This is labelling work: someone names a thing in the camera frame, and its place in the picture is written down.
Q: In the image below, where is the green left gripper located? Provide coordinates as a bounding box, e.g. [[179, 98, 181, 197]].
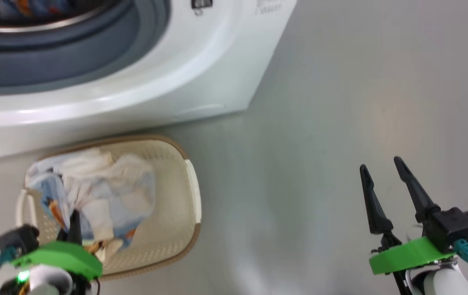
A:
[[11, 209, 103, 295]]

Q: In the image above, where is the blue garment with orange print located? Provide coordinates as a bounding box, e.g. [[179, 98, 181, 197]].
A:
[[0, 0, 77, 21]]

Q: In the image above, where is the cream perforated laundry basket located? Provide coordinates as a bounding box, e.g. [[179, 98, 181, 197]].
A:
[[16, 135, 202, 281]]

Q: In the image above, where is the grey rubber door gasket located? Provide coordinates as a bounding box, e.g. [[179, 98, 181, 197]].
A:
[[0, 0, 172, 97]]

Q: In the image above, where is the white printed garment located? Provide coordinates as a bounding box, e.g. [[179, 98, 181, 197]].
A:
[[25, 148, 155, 250]]

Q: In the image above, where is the white front-load washing machine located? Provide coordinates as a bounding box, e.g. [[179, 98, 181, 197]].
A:
[[0, 0, 298, 162]]

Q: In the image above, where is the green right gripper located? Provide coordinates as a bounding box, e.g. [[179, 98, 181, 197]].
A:
[[359, 157, 458, 295]]

